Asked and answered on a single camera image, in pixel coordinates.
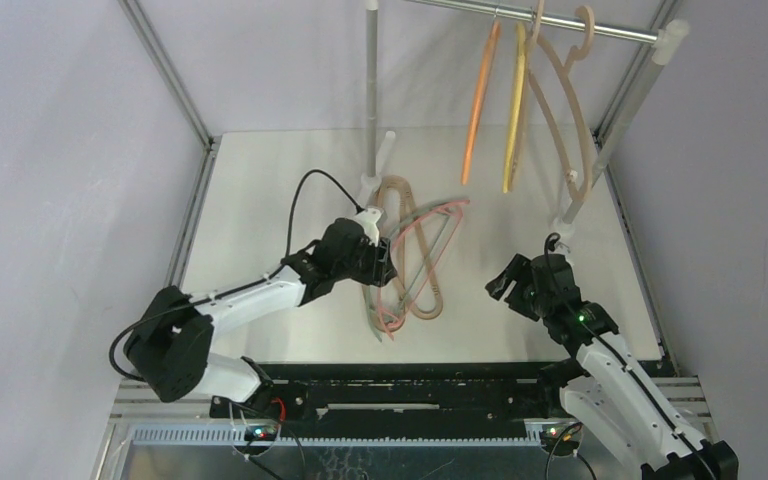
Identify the aluminium frame left post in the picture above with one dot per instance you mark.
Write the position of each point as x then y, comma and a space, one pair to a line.
164, 64

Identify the aluminium frame right post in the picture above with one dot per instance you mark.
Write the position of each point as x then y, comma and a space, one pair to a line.
666, 11

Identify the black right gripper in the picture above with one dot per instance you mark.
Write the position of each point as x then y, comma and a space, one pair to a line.
516, 288

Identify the yellow wire hanger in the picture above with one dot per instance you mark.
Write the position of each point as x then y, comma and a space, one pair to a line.
515, 119

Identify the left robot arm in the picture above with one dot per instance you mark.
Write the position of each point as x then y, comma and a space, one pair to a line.
171, 347

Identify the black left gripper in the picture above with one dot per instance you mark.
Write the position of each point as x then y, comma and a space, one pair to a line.
377, 261

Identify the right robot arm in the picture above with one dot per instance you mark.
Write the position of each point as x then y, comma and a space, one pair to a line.
601, 384

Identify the metal clothes rack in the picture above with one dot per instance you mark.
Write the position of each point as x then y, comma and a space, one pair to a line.
566, 42

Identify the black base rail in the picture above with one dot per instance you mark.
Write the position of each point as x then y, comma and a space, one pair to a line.
372, 402

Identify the aluminium frame post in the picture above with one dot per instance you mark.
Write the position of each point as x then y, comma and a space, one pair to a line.
164, 64
666, 11

